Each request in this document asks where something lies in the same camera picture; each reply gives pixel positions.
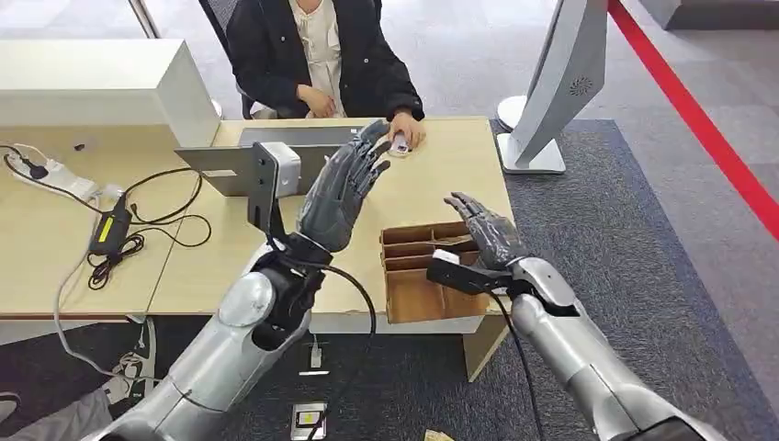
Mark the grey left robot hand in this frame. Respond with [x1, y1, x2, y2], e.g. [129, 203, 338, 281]
[296, 119, 394, 254]

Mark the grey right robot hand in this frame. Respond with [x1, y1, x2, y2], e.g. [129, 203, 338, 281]
[443, 191, 531, 272]

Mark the person's left hand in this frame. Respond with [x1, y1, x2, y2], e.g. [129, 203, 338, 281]
[387, 110, 427, 151]

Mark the person's right hand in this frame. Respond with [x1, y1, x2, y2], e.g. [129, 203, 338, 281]
[296, 84, 337, 119]

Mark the person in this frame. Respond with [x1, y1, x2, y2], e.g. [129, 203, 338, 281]
[225, 0, 427, 151]

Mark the wooden card box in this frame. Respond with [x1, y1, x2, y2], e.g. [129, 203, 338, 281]
[379, 220, 509, 325]

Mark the pale wooden desk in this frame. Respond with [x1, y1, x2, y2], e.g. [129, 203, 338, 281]
[0, 115, 518, 383]

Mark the grey laptop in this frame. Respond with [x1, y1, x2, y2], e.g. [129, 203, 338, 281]
[175, 126, 367, 198]

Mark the black mesh office chair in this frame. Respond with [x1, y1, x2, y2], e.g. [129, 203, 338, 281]
[198, 0, 257, 120]

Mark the white floor connector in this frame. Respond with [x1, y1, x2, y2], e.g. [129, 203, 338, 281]
[298, 334, 332, 378]

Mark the silver monitor with stand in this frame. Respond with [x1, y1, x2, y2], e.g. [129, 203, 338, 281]
[495, 0, 610, 176]

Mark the floor socket plate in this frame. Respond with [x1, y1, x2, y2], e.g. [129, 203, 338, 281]
[290, 401, 329, 441]

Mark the black power adapter yellow label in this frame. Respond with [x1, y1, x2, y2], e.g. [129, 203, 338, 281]
[87, 194, 134, 257]

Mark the white cabinet box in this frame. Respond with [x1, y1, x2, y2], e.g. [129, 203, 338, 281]
[0, 39, 221, 149]

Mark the red floor tape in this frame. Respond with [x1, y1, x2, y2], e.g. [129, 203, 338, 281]
[608, 0, 779, 243]

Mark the white power strip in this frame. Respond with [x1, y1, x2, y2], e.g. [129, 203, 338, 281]
[6, 154, 102, 202]

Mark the grey plinth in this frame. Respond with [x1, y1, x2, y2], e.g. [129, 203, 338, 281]
[638, 0, 779, 31]

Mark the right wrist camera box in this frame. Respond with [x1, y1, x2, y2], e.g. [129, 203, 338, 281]
[425, 248, 515, 298]

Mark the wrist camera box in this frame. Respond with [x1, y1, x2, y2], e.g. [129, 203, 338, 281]
[246, 141, 302, 239]
[425, 248, 515, 298]

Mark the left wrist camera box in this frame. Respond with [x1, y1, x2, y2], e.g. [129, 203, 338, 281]
[246, 141, 302, 239]

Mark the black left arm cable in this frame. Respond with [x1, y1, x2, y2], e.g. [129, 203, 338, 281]
[267, 243, 378, 441]

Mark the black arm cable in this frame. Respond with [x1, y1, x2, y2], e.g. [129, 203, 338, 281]
[267, 243, 378, 441]
[486, 288, 548, 441]

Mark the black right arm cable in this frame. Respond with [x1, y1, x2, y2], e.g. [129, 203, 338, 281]
[486, 288, 548, 441]

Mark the black adapter cable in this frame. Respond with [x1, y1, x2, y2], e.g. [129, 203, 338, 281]
[86, 167, 213, 291]

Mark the silver metal post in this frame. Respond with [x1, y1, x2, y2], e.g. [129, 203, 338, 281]
[128, 0, 162, 39]

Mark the white cable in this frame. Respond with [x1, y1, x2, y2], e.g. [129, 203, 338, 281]
[53, 182, 161, 403]

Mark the black plug cable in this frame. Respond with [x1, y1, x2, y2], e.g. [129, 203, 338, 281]
[0, 143, 109, 215]

